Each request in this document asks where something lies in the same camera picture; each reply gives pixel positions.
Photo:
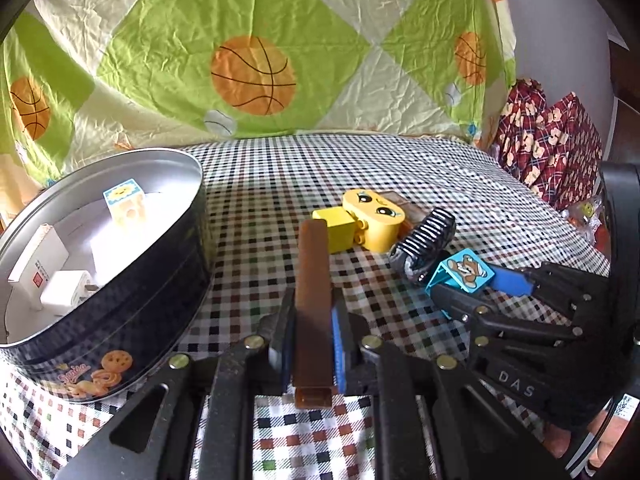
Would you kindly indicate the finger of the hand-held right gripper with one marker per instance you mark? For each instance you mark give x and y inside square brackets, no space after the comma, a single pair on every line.
[460,302]
[512,282]

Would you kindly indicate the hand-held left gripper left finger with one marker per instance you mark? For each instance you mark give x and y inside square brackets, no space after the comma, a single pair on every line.
[282,340]

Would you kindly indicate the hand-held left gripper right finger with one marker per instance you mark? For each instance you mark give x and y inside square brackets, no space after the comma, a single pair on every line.
[340,350]

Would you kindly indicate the teal bear toy block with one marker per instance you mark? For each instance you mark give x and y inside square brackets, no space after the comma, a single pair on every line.
[467,267]

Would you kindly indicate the brown and beige rectangular block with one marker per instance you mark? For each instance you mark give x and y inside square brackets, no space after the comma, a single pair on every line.
[312,285]

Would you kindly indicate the brown rectangular plastic case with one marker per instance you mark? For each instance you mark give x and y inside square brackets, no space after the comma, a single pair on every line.
[407,210]

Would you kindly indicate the yellow toy block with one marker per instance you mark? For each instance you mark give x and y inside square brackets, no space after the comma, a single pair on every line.
[335,227]

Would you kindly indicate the yellow face toy head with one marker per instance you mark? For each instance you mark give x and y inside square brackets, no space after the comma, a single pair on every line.
[372,210]

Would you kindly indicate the round dark cookie tin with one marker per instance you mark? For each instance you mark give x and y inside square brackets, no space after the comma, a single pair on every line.
[150,310]

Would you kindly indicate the white picture toy cube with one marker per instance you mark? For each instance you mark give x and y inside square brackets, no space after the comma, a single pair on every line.
[122,195]

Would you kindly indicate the white charger plug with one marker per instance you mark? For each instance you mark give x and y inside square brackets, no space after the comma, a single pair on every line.
[62,290]

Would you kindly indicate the white box with red label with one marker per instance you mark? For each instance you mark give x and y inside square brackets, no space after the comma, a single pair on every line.
[35,260]

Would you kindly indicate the person's right hand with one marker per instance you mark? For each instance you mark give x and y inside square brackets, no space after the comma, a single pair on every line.
[555,441]

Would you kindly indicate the small yellow smiley trinket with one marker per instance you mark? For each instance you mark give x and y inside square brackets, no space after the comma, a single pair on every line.
[587,208]

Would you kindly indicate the red patterned cloth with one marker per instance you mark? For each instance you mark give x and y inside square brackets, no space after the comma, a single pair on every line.
[545,140]

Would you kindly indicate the checkered tablecloth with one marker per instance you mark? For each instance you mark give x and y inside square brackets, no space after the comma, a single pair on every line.
[300,170]

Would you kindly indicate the brown wooden furniture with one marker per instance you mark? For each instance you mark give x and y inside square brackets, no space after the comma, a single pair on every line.
[625,105]

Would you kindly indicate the green basketball print bedsheet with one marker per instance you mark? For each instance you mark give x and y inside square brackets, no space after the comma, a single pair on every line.
[250,10]

